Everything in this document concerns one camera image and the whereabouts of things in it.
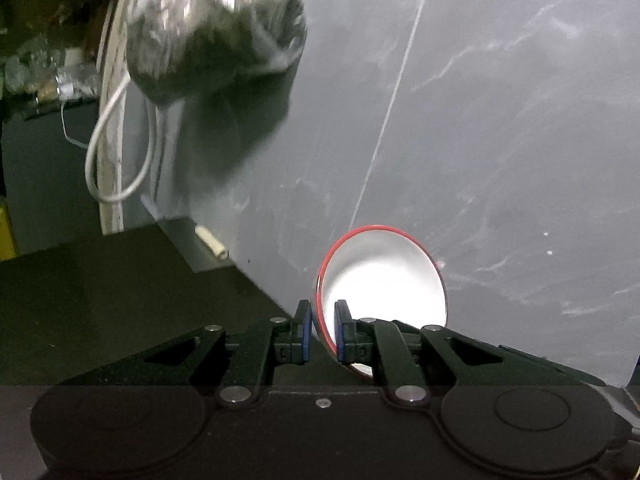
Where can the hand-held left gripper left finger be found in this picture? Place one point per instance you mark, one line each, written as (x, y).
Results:
(303, 335)

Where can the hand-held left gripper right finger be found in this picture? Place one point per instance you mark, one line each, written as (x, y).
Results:
(341, 335)

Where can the white red-rimmed bowl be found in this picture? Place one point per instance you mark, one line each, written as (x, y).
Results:
(385, 280)

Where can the small white cylinder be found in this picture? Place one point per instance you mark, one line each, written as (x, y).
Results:
(200, 245)

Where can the black cabinet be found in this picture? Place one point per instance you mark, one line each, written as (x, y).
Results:
(45, 180)

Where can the yellow box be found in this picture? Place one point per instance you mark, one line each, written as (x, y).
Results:
(6, 230)

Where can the hanging plastic bag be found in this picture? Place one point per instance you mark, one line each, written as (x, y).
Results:
(210, 25)

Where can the clear plastic bags pile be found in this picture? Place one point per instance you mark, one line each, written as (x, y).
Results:
(45, 70)

